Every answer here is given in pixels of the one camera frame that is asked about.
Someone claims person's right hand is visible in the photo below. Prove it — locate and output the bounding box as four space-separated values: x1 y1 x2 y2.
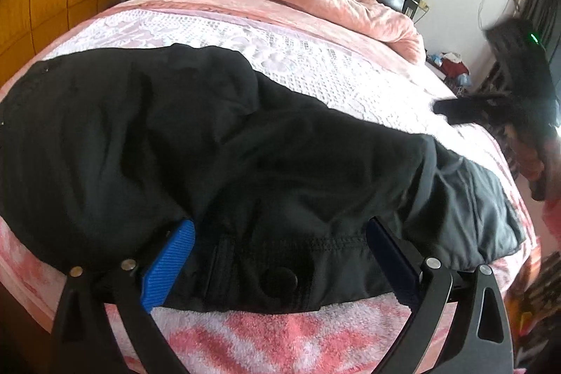
504 124 550 202

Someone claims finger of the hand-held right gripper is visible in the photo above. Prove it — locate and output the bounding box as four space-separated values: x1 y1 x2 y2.
432 93 511 126

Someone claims black jacket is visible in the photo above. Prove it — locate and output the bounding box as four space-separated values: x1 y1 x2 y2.
0 43 527 313

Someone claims white wall cable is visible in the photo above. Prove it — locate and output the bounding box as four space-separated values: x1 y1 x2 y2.
478 0 494 28

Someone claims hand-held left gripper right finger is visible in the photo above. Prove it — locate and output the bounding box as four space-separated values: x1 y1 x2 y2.
366 216 514 374

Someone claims dark patterned curtain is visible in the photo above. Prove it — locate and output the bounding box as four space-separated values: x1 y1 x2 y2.
519 0 561 63

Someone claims dark floral cloth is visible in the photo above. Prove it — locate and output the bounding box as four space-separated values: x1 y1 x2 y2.
515 251 561 370

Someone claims pink floral towel blanket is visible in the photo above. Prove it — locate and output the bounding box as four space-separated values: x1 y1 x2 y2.
0 0 544 374

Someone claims cream wall socket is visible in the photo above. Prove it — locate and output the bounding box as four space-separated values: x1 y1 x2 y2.
405 0 429 21

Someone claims red cloth pile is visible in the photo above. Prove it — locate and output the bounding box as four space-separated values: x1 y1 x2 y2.
438 52 471 79

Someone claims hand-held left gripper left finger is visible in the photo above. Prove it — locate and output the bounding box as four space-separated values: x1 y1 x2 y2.
50 218 196 374

